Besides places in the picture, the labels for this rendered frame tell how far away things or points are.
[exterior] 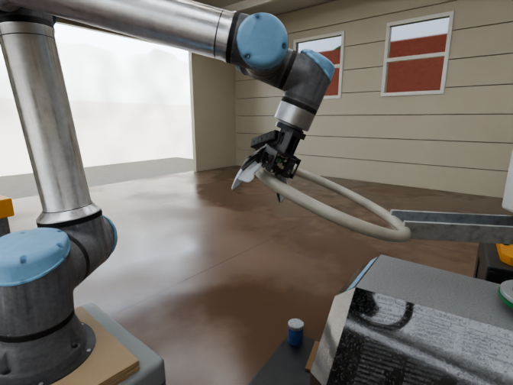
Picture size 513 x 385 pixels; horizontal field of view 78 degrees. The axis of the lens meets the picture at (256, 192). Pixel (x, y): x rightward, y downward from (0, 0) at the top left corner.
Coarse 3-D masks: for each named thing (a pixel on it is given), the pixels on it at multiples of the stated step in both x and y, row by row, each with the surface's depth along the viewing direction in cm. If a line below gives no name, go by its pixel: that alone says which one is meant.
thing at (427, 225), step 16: (416, 224) 87; (432, 224) 86; (448, 224) 86; (464, 224) 86; (480, 224) 96; (496, 224) 96; (512, 224) 95; (448, 240) 87; (464, 240) 87; (480, 240) 86; (496, 240) 86; (512, 240) 86
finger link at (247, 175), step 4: (252, 164) 78; (256, 164) 78; (248, 168) 78; (252, 168) 78; (256, 168) 77; (240, 172) 78; (244, 172) 78; (248, 172) 77; (252, 172) 76; (236, 176) 78; (240, 176) 78; (244, 176) 77; (248, 176) 76; (252, 176) 75; (236, 180) 78; (240, 180) 77; (244, 180) 76; (248, 180) 75; (236, 184) 78; (232, 188) 78
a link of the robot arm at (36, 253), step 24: (0, 240) 65; (24, 240) 66; (48, 240) 66; (72, 240) 74; (0, 264) 59; (24, 264) 60; (48, 264) 63; (72, 264) 70; (0, 288) 59; (24, 288) 60; (48, 288) 63; (72, 288) 70; (0, 312) 61; (24, 312) 61; (48, 312) 64
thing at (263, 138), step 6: (270, 132) 79; (276, 132) 78; (252, 138) 86; (258, 138) 83; (264, 138) 81; (270, 138) 78; (276, 138) 78; (252, 144) 85; (258, 144) 83; (264, 144) 82
